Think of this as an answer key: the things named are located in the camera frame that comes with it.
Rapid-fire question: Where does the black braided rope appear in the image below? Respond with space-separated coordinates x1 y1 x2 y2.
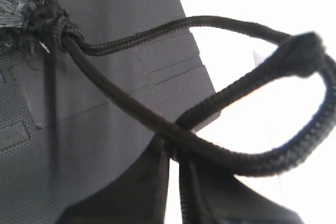
0 0 336 224

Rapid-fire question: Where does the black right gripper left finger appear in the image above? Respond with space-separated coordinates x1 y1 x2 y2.
57 145 173 223

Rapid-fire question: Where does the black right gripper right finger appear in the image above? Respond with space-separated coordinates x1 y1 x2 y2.
183 161 303 223

